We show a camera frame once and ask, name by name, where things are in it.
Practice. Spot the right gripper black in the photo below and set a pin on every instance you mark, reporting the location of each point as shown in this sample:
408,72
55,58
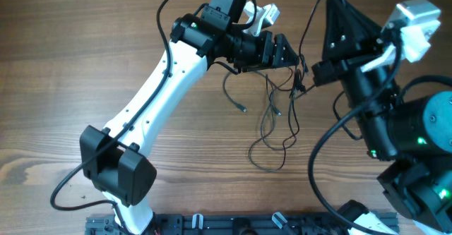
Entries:
353,63

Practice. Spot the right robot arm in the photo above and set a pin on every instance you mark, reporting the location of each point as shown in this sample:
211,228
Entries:
414,136

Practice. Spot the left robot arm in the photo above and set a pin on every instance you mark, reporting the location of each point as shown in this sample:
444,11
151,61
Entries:
115,158

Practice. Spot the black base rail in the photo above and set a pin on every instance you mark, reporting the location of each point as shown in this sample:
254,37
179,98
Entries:
308,223

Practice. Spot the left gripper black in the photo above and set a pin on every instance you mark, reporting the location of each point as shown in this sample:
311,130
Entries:
265,58

